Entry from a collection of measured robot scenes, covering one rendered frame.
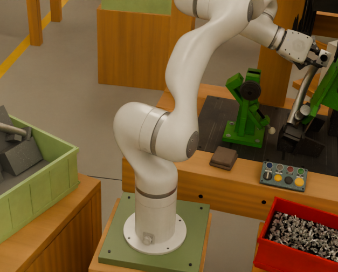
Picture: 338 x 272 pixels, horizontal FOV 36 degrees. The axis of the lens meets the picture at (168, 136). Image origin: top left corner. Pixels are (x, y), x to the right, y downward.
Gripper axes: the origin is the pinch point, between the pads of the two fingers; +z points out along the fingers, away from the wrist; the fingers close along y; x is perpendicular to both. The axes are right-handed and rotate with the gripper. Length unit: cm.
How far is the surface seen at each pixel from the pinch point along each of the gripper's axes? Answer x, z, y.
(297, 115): 5.2, 1.7, -20.5
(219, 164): 5, -17, -48
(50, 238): -1, -58, -94
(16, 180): 10, -78, -82
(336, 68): -11.7, 3.2, -5.4
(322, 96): -5.1, 4.4, -13.8
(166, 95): 50, -43, -24
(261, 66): 34.2, -12.5, 0.6
